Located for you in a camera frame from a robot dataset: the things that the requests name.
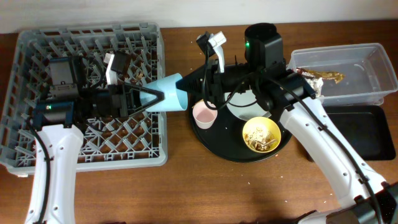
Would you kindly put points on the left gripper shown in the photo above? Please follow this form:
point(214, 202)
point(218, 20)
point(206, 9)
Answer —
point(120, 99)

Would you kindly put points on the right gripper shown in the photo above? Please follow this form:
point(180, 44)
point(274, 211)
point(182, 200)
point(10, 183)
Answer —
point(216, 83)

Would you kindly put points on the blue cup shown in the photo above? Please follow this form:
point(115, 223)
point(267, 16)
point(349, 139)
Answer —
point(174, 99)

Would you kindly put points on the pink cup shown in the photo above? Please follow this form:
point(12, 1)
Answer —
point(203, 116)

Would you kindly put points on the grey round plate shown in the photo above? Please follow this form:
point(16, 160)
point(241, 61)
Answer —
point(243, 107)

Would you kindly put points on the yellow bowl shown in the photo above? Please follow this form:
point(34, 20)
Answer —
point(267, 124)

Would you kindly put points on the white tissue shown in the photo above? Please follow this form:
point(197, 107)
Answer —
point(316, 84)

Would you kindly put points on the brown snack wrapper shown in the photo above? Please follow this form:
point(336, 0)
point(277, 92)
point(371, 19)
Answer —
point(311, 74)

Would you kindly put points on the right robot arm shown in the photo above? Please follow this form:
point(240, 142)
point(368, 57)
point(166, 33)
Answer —
point(363, 194)

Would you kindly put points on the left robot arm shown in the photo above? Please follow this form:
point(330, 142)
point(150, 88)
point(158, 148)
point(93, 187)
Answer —
point(59, 120)

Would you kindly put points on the grey dishwasher rack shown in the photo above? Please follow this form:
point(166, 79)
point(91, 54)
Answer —
point(109, 143)

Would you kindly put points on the round black tray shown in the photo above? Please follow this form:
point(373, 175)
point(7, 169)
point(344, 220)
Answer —
point(225, 139)

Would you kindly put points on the food scraps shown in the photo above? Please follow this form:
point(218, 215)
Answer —
point(259, 139)

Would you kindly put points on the clear plastic bin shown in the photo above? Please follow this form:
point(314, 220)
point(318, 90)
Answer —
point(369, 74)

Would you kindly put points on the black rectangular bin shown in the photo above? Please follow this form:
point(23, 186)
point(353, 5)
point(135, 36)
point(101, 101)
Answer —
point(365, 127)

